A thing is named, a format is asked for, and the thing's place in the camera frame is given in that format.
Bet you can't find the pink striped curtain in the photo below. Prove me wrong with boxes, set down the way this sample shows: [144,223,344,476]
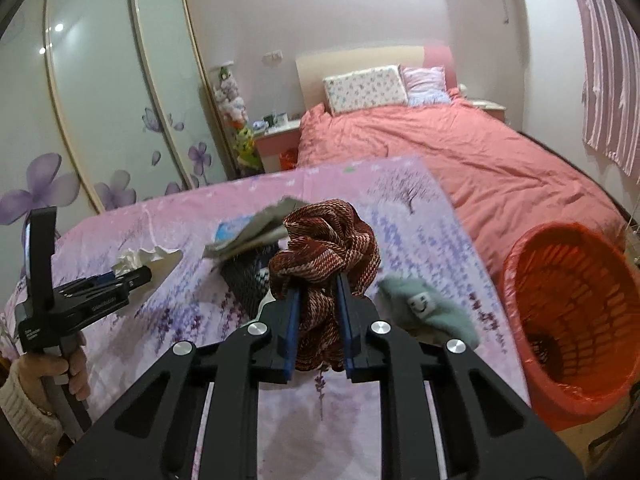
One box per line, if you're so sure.
[562,0,640,177]

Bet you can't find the blue packet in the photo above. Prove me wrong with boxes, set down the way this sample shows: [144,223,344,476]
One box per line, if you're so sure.
[215,215,257,244]

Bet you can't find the black patterned cloth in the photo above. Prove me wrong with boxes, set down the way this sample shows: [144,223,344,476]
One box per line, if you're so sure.
[220,242,281,313]

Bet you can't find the white tissue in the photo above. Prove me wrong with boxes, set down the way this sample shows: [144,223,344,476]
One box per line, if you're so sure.
[111,246,182,277]

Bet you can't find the flower print sliding wardrobe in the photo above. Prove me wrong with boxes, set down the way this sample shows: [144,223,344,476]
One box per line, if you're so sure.
[0,0,232,218]

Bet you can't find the small items on nightstand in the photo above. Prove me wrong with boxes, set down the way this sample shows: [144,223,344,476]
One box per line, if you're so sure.
[250,111,301,132]

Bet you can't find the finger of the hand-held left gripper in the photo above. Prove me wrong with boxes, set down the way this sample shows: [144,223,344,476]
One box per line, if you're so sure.
[57,271,120,292]
[62,266,153,306]

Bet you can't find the person's left hand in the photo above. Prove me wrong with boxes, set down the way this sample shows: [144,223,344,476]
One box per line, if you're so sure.
[19,344,92,402]

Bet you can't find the beige and pink headboard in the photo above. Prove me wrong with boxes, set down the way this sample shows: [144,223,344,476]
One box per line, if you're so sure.
[295,45,458,116]

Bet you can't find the red plastic basket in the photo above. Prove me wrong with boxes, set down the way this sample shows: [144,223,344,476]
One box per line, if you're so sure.
[500,222,639,418]

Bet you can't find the salmon duvet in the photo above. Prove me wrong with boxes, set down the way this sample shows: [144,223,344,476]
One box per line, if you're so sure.
[297,87,627,286]

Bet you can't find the hanging plush toys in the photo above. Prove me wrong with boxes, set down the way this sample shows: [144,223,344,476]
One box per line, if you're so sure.
[212,62,263,173]

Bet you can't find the white floral pillow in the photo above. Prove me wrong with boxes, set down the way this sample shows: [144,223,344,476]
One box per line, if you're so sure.
[322,65,408,115]

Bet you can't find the pink striped pillow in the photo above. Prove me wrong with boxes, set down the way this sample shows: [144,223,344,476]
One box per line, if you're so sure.
[400,66,451,107]

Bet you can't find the pink printed blanket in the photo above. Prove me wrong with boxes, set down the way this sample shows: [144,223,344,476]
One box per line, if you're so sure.
[0,156,532,480]

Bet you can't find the pink and white nightstand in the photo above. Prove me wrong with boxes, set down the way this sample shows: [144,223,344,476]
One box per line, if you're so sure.
[252,122,303,173]

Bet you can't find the grey folded cloth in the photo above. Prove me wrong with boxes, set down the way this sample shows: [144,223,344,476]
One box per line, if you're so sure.
[202,196,306,263]

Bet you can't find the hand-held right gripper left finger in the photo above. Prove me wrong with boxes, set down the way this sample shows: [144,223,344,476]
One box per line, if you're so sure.
[55,285,303,480]

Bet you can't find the red woven cloth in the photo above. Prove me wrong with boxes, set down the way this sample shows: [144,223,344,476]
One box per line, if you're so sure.
[268,199,382,373]

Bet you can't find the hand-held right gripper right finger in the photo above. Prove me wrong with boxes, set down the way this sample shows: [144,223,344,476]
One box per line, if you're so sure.
[335,272,586,480]

